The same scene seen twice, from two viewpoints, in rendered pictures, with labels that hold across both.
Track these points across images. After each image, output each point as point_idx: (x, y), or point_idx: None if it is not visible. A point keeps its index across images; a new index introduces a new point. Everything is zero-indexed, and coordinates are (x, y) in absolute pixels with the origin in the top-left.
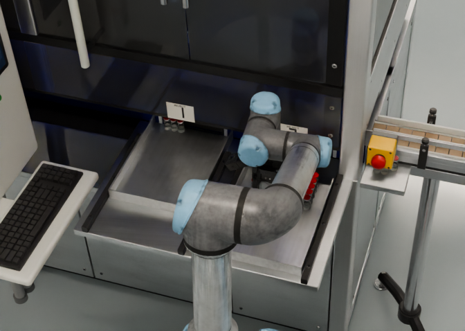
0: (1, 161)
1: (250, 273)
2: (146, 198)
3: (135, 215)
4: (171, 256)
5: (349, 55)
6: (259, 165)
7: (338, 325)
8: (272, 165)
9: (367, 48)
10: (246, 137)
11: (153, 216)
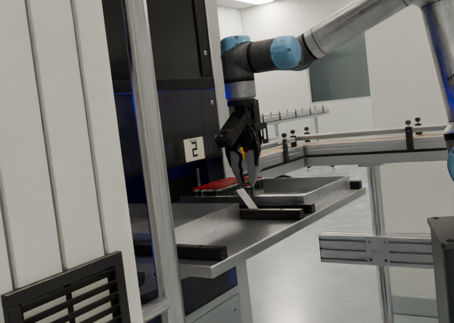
0: None
1: (340, 203)
2: (199, 219)
3: (212, 239)
4: (297, 230)
5: (211, 38)
6: (300, 60)
7: None
8: (253, 123)
9: (219, 27)
10: (278, 38)
11: (223, 232)
